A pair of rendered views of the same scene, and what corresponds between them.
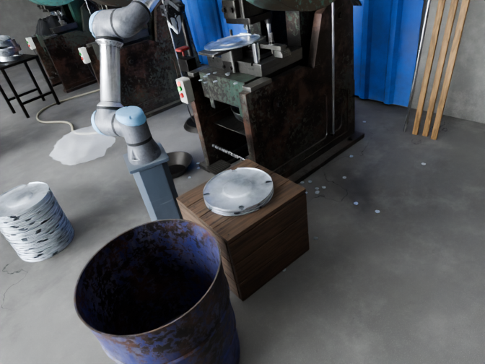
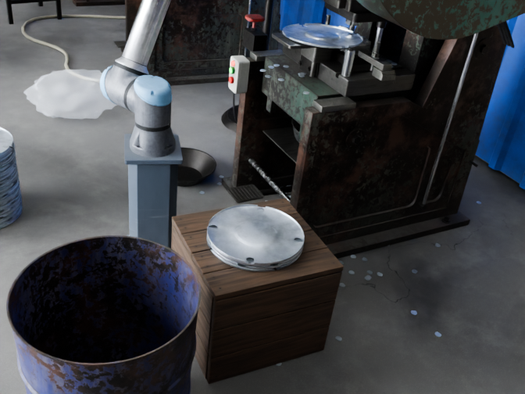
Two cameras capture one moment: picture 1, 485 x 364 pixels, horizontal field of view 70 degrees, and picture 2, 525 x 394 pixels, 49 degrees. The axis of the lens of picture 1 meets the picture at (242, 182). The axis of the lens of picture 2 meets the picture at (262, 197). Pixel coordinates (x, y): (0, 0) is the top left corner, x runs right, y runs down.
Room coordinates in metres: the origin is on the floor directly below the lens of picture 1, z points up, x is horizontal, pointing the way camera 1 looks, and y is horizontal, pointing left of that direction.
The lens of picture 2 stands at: (-0.23, -0.07, 1.40)
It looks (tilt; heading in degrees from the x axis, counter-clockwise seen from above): 32 degrees down; 4
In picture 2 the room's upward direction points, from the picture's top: 7 degrees clockwise
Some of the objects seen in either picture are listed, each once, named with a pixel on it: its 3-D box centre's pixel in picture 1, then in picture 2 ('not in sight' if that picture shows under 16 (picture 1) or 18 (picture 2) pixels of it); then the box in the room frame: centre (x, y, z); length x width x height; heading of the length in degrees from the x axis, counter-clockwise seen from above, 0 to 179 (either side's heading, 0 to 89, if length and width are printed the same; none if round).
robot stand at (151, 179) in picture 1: (159, 193); (152, 202); (1.45, 0.42, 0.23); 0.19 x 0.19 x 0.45; 19
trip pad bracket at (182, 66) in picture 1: (190, 73); (253, 52); (2.05, 0.18, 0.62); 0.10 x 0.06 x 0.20; 35
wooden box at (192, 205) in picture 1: (245, 224); (249, 284); (1.16, 0.02, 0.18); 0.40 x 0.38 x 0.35; 123
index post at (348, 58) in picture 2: (255, 52); (348, 61); (1.71, -0.18, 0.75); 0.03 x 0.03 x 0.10; 35
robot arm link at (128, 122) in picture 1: (132, 123); (151, 100); (1.46, 0.43, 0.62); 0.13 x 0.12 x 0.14; 60
